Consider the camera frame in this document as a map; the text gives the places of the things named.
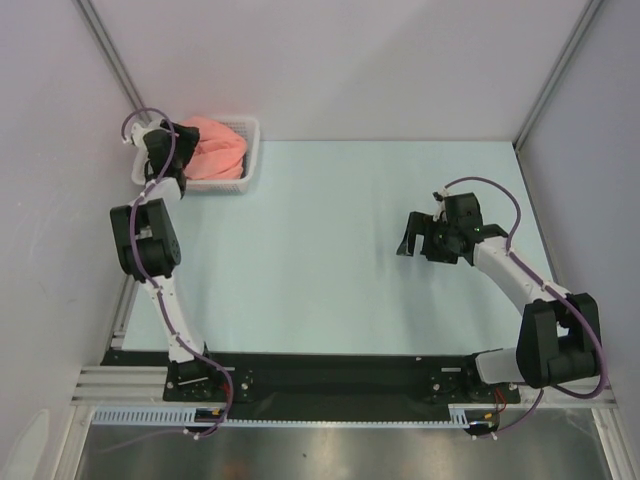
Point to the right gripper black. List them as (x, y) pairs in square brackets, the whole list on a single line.
[(426, 238)]

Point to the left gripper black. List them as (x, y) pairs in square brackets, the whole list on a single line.
[(188, 140)]

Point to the salmon pink t shirt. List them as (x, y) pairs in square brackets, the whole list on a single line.
[(219, 154)]

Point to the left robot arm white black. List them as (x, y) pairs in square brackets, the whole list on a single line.
[(148, 250)]

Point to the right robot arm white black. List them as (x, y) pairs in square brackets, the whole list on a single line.
[(557, 346)]

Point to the white plastic basket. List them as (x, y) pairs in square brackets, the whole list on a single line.
[(167, 188)]

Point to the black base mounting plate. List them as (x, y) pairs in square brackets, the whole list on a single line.
[(305, 388)]

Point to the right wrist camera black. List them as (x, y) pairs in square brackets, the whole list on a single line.
[(461, 211)]

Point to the left corner aluminium post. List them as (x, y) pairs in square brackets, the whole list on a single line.
[(109, 52)]

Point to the corner aluminium post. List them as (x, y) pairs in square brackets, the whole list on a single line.
[(109, 52), (559, 70)]

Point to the aluminium frame rail front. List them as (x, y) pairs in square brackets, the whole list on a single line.
[(119, 385)]

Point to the right corner aluminium post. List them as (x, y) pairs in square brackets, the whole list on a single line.
[(559, 70)]

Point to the white slotted cable duct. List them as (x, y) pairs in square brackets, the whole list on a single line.
[(157, 416)]

